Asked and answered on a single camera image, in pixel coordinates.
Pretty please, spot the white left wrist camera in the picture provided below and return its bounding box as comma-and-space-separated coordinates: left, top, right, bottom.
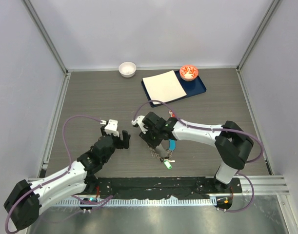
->
100, 119, 119, 137

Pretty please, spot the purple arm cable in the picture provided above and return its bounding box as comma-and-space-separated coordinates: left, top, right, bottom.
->
4, 115, 115, 234
134, 99, 264, 213

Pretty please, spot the white bowl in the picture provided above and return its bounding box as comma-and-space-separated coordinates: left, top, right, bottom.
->
119, 62, 137, 78

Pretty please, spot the white square plate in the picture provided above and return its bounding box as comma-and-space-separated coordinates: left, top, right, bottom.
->
142, 70, 187, 103

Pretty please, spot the metal key organizer blue handle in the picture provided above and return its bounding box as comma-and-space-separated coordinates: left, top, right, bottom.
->
149, 140, 176, 159

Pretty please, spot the slotted cable duct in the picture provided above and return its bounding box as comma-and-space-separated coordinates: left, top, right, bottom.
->
34, 197, 218, 207

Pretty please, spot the orange patterned bowl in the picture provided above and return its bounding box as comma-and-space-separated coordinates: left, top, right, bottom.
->
179, 65, 199, 81

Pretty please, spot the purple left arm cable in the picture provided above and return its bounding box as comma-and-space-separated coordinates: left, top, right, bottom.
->
4, 115, 115, 234

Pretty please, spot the red headed key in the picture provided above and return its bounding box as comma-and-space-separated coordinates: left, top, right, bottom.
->
168, 110, 176, 118

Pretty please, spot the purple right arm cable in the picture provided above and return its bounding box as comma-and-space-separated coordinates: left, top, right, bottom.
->
134, 99, 264, 213

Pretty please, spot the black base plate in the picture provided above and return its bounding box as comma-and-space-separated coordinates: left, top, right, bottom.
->
68, 175, 243, 200

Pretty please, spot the dark blue tray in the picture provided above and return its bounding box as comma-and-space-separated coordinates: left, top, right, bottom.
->
141, 71, 207, 107

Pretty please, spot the green key tag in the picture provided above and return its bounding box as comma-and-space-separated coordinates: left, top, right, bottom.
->
164, 161, 172, 170

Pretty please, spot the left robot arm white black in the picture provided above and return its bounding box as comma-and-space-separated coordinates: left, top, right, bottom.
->
3, 130, 131, 234

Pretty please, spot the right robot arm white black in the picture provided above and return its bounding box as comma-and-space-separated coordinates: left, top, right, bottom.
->
132, 112, 254, 193

